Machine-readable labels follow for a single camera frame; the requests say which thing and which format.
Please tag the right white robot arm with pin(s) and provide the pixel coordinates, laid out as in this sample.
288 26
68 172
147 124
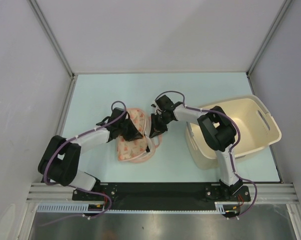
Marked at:
218 130

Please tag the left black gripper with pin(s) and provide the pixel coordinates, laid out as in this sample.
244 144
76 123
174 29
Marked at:
134 134

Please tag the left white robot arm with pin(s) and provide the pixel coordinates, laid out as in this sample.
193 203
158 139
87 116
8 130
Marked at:
60 161

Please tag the pink floral laundry bag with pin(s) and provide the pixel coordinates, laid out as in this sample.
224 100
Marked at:
142 147

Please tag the cream plastic laundry basket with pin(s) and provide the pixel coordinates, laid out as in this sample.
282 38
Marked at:
258 130

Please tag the aluminium frame rail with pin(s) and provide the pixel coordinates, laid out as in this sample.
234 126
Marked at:
40 192

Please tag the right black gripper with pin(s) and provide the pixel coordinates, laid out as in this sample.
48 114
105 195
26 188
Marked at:
156 128

